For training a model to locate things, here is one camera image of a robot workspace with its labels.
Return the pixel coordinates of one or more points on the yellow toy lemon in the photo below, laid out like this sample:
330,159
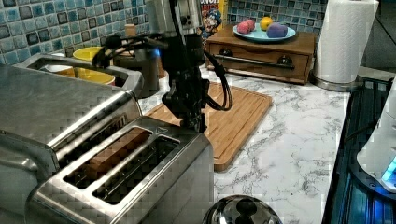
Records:
265,23

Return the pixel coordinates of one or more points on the light blue plate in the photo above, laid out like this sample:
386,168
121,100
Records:
258,35

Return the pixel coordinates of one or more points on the brown wooden toast slice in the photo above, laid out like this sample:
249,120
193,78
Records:
108,158

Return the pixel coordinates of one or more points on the silver two-slot toaster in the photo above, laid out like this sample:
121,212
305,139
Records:
152,185

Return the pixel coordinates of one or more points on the purple toy fruit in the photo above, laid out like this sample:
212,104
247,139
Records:
277,30

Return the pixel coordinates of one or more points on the cereal box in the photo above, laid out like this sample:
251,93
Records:
214,16

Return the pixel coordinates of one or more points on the yellow bowl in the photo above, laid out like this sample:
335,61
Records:
86,54

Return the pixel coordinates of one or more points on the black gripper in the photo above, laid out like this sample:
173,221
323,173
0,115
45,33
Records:
181,61

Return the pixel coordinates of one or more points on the pink toy fruit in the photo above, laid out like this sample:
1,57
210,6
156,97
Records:
246,26

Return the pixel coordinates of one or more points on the large stainless steel appliance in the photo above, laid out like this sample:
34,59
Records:
48,121

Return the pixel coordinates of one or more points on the white paper towel roll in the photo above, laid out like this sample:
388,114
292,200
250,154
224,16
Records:
343,38

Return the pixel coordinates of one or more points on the bamboo cutting board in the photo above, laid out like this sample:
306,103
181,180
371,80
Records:
228,131

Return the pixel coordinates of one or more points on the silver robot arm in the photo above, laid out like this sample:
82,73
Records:
176,22

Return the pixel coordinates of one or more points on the shiny steel pot lid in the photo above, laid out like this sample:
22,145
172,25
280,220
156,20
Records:
241,209

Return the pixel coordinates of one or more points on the steel paper towel holder base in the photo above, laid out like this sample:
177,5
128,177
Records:
355,85

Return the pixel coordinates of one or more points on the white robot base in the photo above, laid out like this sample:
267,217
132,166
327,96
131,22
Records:
377,157

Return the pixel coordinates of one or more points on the dark canister with wooden lid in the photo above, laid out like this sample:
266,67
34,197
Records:
137,55

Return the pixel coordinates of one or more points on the wooden drawer box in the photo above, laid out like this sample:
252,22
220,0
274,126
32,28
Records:
288,60

